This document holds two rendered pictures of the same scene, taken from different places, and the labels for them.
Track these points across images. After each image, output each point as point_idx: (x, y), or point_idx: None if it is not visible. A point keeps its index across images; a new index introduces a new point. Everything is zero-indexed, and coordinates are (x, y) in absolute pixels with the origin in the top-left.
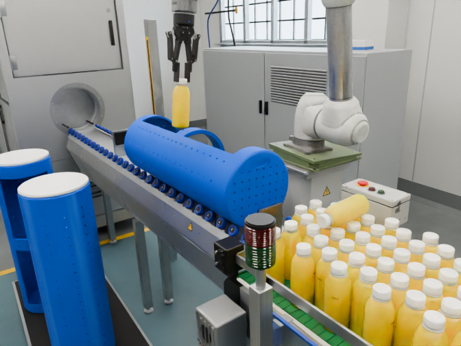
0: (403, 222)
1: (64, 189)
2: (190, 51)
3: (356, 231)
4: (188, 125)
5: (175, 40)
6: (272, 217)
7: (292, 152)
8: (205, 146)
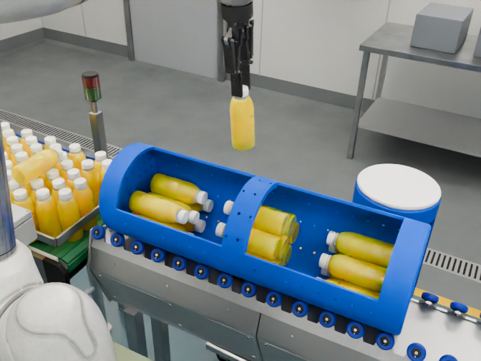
0: None
1: (363, 177)
2: None
3: None
4: (232, 146)
5: (248, 36)
6: (83, 74)
7: (116, 344)
8: (202, 160)
